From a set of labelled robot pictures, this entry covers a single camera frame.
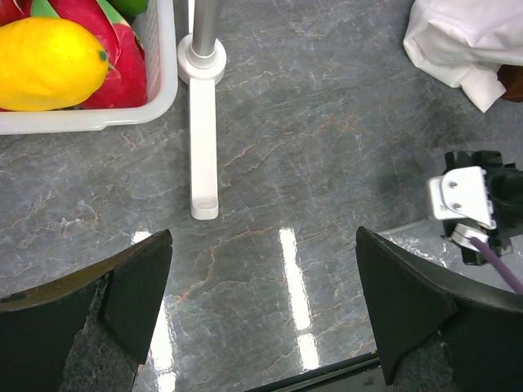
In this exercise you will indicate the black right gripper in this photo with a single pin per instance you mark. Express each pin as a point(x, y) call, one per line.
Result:
point(504, 186)

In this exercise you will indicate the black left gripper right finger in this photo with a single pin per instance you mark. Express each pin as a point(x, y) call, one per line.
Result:
point(436, 330)

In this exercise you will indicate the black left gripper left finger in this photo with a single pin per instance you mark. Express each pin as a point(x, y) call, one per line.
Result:
point(89, 330)

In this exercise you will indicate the yellow mango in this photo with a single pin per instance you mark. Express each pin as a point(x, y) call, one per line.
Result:
point(49, 63)

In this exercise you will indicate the clear zip top bag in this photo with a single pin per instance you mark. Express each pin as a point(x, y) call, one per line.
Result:
point(426, 239)

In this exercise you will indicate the brown cloth garment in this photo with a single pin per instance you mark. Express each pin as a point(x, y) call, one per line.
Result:
point(511, 77)

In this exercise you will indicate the white cloth garment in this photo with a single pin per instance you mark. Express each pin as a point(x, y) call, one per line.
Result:
point(463, 44)

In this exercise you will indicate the red dragon fruit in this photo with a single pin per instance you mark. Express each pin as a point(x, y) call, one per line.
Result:
point(125, 85)

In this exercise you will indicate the white metal clothes rack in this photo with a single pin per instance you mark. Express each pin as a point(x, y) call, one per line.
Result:
point(201, 65)

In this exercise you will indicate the white plastic fruit basket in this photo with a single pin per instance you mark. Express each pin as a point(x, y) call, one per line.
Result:
point(156, 31)

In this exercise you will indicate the green fruit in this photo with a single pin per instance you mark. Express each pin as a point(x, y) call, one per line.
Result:
point(130, 7)

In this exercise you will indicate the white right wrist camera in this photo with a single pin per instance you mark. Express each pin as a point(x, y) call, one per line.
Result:
point(461, 194)

